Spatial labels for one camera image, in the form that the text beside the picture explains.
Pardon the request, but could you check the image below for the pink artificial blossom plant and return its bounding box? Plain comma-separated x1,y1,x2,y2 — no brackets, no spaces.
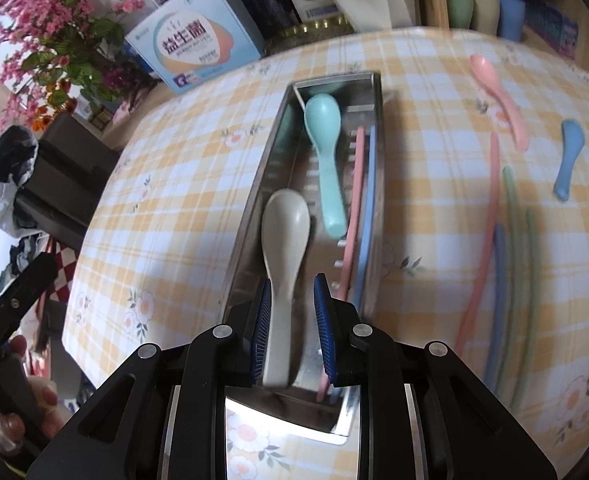
0,0,148,133

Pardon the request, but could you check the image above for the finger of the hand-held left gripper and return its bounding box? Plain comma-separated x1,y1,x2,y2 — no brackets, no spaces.
0,255,58,346

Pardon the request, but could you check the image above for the red checked cloth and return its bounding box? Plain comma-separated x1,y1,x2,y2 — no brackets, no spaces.
34,239,81,307

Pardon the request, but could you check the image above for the teal spoon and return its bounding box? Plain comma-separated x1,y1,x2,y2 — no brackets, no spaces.
303,94,349,239

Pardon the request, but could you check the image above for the blue spoon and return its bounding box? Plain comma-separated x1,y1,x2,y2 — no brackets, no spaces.
553,119,586,204

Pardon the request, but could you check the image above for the white box blue label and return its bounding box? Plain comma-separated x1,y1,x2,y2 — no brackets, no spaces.
279,0,346,27

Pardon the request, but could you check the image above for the beige cup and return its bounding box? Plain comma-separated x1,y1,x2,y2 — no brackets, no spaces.
471,0,500,36

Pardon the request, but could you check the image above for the white spoon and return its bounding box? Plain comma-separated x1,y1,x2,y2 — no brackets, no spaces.
260,188,311,390

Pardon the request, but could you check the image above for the stainless steel utensil tray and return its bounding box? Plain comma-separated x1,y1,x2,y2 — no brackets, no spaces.
219,71,387,446

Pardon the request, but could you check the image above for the blue cup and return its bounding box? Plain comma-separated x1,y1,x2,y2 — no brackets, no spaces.
497,0,525,43

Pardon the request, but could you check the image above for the green cup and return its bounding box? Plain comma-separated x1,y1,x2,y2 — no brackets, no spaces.
444,0,475,29

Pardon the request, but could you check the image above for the purple box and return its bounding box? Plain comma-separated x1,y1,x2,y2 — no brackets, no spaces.
538,2,581,61

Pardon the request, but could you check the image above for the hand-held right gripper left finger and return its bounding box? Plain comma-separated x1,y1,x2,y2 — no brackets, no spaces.
27,277,275,480

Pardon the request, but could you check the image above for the pink spoon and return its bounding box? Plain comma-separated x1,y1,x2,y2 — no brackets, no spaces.
469,55,529,154

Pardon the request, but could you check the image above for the white and blue carton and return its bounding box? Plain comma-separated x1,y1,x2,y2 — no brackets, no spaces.
124,0,266,95

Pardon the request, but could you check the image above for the person's left hand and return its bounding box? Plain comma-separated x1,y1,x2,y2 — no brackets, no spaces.
9,335,72,443

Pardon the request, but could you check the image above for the dark blue box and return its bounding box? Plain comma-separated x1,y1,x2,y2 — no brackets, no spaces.
224,0,296,42

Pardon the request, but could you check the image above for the green chopstick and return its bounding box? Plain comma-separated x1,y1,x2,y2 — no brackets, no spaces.
511,208,543,411
501,166,525,399

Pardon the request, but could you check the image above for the black chair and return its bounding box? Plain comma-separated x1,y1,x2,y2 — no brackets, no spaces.
14,112,121,252

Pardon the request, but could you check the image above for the grey plastic bag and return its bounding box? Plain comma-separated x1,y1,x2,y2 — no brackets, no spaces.
0,125,41,242

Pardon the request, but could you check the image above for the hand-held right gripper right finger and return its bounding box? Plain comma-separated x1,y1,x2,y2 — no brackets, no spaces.
314,274,557,480

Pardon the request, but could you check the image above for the pink chopstick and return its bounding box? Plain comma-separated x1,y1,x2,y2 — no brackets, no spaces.
455,132,501,359
317,126,366,403

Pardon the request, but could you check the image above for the blue chopstick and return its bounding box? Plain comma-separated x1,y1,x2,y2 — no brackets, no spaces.
484,224,508,389
329,124,378,406

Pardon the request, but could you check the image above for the yellow checked floral tablecloth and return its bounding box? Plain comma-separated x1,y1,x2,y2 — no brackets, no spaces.
62,25,589,480

